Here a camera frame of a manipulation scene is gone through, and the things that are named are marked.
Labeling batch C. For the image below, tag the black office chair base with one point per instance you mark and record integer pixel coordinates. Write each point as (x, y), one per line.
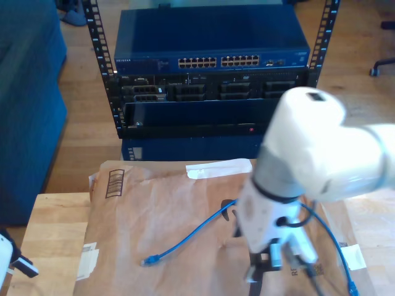
(374, 71)

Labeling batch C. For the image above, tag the brown packing paper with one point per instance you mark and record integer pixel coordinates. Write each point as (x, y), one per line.
(154, 200)

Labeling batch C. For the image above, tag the white paper label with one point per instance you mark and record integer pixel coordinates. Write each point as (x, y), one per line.
(355, 257)
(88, 262)

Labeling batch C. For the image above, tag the blue network switch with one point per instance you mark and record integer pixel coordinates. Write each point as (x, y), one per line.
(210, 34)

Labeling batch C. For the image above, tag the black rack server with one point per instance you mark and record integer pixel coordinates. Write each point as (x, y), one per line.
(191, 91)

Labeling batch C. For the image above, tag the blue device under rack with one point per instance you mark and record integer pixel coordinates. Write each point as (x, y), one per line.
(185, 149)

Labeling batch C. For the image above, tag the white tape strip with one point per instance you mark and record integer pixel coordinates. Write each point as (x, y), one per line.
(216, 169)

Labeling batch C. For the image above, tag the black rack frame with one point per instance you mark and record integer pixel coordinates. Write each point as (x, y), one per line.
(96, 40)

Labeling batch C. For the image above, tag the grey slipper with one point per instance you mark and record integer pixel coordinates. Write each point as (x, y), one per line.
(74, 18)

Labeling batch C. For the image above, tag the blue sofa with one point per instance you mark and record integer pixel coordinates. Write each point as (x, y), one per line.
(27, 108)

